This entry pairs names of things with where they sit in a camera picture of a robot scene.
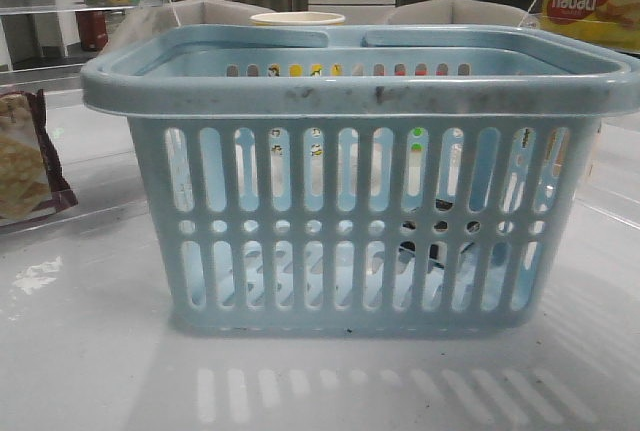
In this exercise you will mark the light blue plastic basket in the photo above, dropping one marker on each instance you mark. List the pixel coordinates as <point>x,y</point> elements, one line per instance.
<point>280,163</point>

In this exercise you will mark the maroon cracker snack bag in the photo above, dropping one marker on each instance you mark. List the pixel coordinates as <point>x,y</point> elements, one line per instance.
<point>33,186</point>

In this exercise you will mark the beige armchair right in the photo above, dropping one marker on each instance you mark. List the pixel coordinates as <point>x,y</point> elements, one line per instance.
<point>461,12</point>

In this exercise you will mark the yellow nabati wafer box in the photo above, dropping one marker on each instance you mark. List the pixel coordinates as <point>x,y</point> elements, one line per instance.
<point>608,23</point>

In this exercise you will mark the dark tissue pack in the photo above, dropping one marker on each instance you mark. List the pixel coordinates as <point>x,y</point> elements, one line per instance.
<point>436,254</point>

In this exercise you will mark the red fire extinguisher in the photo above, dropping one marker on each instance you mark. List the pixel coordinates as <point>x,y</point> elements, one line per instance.
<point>92,30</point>

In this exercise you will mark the beige armchair left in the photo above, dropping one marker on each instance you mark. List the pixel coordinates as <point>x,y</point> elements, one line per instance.
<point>141,24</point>

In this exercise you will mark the beige armchair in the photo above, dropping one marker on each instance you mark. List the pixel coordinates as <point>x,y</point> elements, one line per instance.
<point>141,24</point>
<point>461,12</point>

